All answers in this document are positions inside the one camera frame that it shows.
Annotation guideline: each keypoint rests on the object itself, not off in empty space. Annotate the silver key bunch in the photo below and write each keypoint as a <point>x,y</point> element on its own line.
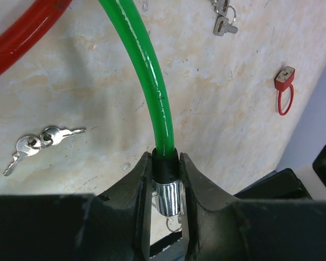
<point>174,223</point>
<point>30,145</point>
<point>222,24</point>

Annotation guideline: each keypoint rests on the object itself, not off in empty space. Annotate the thin red wire padlock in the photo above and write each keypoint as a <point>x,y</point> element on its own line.
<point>282,82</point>

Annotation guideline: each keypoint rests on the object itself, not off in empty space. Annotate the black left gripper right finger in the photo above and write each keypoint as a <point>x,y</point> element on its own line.
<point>277,219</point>

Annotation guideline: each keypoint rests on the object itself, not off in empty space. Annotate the green cable lock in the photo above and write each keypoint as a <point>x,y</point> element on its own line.
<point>165,160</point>

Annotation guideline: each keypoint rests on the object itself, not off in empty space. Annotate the red cable lock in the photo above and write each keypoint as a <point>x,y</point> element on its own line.
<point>23,34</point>

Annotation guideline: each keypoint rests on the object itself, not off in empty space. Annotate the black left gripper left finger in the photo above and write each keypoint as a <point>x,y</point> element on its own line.
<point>114,225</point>

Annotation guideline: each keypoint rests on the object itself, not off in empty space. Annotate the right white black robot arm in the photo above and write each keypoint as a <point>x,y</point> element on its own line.
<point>281,217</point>

